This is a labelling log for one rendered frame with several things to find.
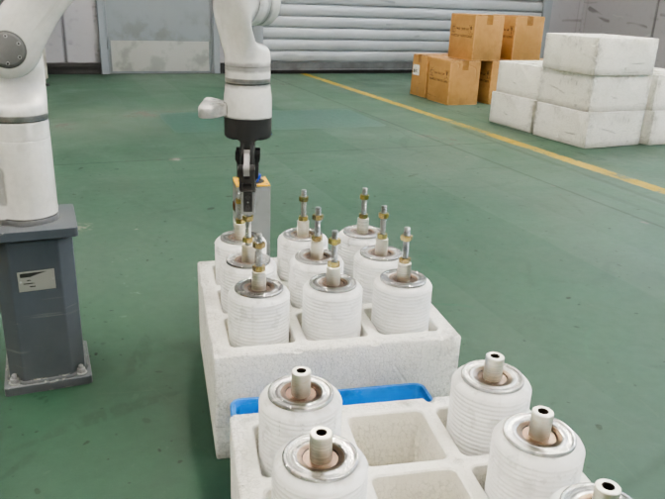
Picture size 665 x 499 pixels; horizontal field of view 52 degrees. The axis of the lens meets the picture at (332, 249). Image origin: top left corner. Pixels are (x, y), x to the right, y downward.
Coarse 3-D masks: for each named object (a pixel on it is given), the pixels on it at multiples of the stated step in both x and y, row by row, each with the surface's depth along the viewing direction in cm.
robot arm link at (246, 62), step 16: (224, 0) 98; (240, 0) 97; (256, 0) 99; (224, 16) 99; (240, 16) 98; (224, 32) 101; (240, 32) 99; (224, 48) 103; (240, 48) 101; (256, 48) 101; (240, 64) 102; (256, 64) 102; (240, 80) 103; (256, 80) 103
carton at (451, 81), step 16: (432, 64) 487; (448, 64) 467; (464, 64) 468; (480, 64) 473; (432, 80) 489; (448, 80) 469; (464, 80) 472; (432, 96) 491; (448, 96) 472; (464, 96) 476
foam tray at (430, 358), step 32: (288, 288) 126; (224, 320) 111; (224, 352) 101; (256, 352) 101; (288, 352) 102; (320, 352) 103; (352, 352) 105; (384, 352) 106; (416, 352) 108; (448, 352) 109; (224, 384) 101; (256, 384) 103; (352, 384) 107; (384, 384) 108; (448, 384) 111; (224, 416) 103; (224, 448) 105
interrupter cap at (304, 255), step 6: (300, 252) 120; (306, 252) 120; (324, 252) 121; (330, 252) 121; (300, 258) 118; (306, 258) 118; (324, 258) 119; (330, 258) 118; (312, 264) 116; (318, 264) 116; (324, 264) 116
